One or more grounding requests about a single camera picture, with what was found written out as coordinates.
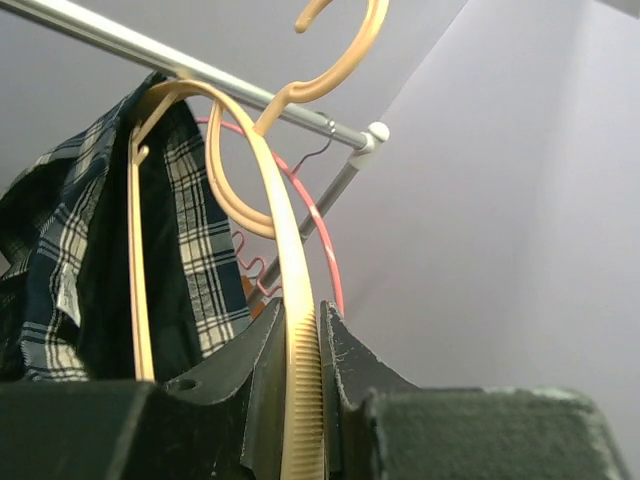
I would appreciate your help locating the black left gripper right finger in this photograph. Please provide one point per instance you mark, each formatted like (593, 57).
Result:
(381, 426)

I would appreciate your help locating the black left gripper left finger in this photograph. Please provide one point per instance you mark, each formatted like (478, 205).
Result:
(222, 419)

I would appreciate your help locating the beige hanger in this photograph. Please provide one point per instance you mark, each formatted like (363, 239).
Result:
(303, 447)

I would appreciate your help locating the navy white plaid skirt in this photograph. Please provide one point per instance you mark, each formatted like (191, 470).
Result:
(65, 298)

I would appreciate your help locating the pink hanger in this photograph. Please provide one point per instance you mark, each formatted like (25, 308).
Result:
(317, 222)

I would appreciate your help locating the white metal clothes rack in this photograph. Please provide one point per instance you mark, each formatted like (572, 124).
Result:
(89, 27)

